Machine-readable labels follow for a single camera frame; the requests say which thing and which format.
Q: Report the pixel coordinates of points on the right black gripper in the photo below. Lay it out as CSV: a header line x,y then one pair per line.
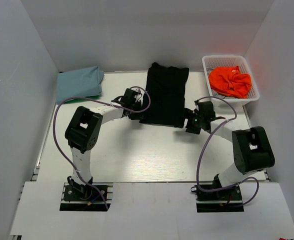
x,y
189,114

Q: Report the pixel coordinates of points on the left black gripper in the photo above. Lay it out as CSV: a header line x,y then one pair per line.
x,y
139,116

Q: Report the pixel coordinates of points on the black t-shirt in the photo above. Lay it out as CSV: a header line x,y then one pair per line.
x,y
166,87

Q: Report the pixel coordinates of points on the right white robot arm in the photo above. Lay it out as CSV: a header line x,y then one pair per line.
x,y
251,148

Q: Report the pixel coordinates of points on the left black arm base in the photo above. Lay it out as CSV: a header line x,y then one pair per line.
x,y
83,198

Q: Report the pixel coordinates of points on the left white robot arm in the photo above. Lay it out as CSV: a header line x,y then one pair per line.
x,y
83,130

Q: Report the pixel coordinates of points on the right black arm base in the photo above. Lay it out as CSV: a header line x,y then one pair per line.
x,y
224,201

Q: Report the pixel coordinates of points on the grey t-shirt in basket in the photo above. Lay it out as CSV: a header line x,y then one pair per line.
x,y
218,95

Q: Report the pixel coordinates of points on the folded blue-grey t-shirt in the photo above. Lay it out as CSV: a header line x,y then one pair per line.
x,y
85,82

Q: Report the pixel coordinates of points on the crumpled orange t-shirt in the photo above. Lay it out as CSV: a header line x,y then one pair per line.
x,y
229,81

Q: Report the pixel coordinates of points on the white plastic basket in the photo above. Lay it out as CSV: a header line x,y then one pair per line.
x,y
209,62

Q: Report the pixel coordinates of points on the folded green t-shirt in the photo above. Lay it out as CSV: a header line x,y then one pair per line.
x,y
79,100

